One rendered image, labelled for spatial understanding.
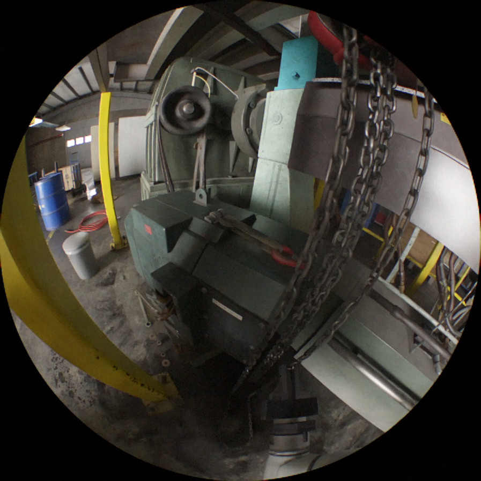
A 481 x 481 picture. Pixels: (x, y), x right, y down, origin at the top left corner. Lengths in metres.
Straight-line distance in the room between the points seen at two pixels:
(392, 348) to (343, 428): 0.69
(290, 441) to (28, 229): 0.58
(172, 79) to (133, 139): 5.04
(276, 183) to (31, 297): 1.00
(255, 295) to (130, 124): 6.03
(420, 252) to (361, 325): 2.91
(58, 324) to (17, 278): 0.11
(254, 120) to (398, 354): 1.35
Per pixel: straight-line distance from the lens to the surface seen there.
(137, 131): 6.14
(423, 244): 3.58
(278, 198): 0.95
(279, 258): 0.42
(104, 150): 1.90
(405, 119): 0.74
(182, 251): 0.52
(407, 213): 0.21
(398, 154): 0.69
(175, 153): 1.12
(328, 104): 0.82
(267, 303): 0.40
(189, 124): 1.00
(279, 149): 0.95
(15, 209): 0.29
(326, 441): 1.31
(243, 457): 1.15
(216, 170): 1.25
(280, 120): 0.97
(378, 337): 0.84
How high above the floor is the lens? 1.11
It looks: 32 degrees down
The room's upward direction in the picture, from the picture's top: 8 degrees clockwise
